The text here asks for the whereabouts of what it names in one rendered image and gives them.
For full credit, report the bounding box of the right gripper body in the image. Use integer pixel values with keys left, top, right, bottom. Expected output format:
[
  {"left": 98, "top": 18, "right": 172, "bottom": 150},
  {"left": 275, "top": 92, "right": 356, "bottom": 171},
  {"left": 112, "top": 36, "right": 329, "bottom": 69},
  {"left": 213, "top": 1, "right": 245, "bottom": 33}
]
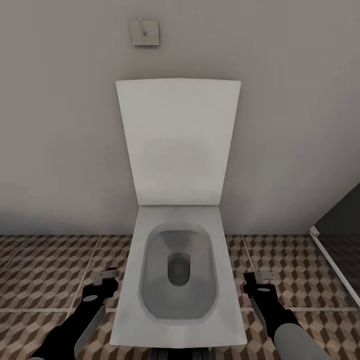
[{"left": 246, "top": 284, "right": 278, "bottom": 300}]

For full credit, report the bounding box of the mousetrap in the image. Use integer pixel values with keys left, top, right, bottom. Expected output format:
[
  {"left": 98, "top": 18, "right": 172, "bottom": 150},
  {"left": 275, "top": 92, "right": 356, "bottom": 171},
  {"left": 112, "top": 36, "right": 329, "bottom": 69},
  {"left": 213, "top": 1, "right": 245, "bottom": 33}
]
[
  {"left": 103, "top": 267, "right": 118, "bottom": 282},
  {"left": 244, "top": 272, "right": 256, "bottom": 283}
]

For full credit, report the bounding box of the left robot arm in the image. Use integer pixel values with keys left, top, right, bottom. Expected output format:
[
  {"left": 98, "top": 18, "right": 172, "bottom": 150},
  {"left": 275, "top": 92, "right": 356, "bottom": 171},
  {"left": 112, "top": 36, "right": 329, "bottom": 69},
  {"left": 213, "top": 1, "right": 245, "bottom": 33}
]
[{"left": 28, "top": 269, "right": 120, "bottom": 360}]

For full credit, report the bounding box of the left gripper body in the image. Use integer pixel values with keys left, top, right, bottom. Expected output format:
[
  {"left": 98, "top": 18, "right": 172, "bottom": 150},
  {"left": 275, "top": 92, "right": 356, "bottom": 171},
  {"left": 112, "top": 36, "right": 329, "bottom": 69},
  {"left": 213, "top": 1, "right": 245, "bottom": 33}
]
[{"left": 82, "top": 281, "right": 115, "bottom": 300}]

